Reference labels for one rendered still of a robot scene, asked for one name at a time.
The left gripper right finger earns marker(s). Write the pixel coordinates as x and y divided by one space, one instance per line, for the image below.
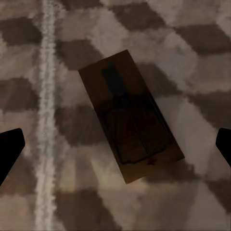
223 143

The mousetrap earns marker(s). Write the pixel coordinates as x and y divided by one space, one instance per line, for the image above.
135 128

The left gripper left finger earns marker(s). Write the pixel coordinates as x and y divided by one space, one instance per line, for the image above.
11 144

